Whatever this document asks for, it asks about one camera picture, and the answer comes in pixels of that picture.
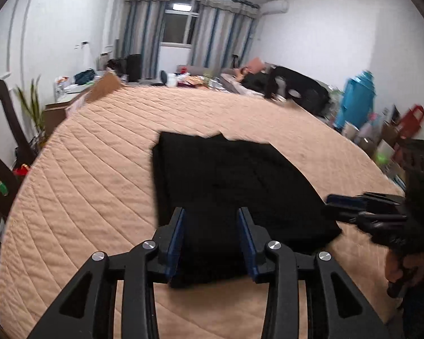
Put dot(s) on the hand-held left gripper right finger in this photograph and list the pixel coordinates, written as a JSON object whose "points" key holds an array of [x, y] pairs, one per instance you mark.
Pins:
{"points": [[247, 245]]}

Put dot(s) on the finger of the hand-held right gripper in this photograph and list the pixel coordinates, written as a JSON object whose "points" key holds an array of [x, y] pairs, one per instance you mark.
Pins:
{"points": [[346, 202], [378, 224]]}

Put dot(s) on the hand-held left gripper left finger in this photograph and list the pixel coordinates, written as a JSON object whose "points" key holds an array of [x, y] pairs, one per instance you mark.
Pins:
{"points": [[178, 242]]}

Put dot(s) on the black pants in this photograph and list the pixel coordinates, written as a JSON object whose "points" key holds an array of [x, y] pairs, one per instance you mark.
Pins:
{"points": [[229, 187]]}

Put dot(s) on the person's right hand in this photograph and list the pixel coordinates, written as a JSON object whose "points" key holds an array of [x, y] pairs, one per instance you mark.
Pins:
{"points": [[394, 268]]}

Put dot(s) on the red paper bag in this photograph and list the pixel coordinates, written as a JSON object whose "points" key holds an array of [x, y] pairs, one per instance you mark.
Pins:
{"points": [[411, 122]]}

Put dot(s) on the peach quilted blanket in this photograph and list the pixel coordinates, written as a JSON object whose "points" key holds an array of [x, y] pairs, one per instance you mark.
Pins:
{"points": [[92, 169]]}

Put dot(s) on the black cutout-back chair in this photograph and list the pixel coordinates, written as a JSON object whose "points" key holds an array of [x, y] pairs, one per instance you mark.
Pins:
{"points": [[300, 84]]}

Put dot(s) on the brown cardboard box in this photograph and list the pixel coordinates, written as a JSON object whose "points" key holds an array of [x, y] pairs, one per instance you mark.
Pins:
{"points": [[106, 84]]}

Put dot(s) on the grey sofa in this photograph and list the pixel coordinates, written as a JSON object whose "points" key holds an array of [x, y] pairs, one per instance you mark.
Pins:
{"points": [[198, 70]]}

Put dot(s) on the wooden cabinet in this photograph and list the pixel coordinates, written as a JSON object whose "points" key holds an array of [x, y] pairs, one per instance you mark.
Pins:
{"points": [[56, 116]]}

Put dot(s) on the black suitcase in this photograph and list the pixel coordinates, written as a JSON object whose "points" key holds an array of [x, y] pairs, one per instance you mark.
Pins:
{"points": [[134, 67]]}

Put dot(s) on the black bag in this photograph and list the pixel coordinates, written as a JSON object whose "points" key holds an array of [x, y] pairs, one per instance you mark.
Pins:
{"points": [[117, 65]]}

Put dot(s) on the teal bag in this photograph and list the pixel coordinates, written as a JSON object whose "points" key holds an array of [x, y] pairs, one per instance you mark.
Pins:
{"points": [[84, 77]]}

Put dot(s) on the green potted plant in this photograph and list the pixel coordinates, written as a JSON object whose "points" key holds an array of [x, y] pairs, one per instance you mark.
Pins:
{"points": [[33, 106]]}

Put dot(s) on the dark wooden chair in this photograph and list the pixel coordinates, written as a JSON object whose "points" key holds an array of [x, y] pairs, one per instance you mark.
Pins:
{"points": [[1, 137]]}

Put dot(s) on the striped grey blue curtain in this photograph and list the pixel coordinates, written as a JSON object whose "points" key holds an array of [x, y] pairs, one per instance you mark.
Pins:
{"points": [[143, 31], [222, 35]]}

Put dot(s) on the white air conditioner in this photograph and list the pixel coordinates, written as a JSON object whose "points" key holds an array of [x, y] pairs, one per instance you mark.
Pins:
{"points": [[274, 7]]}

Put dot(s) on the window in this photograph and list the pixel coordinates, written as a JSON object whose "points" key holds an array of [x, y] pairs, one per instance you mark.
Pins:
{"points": [[178, 24]]}

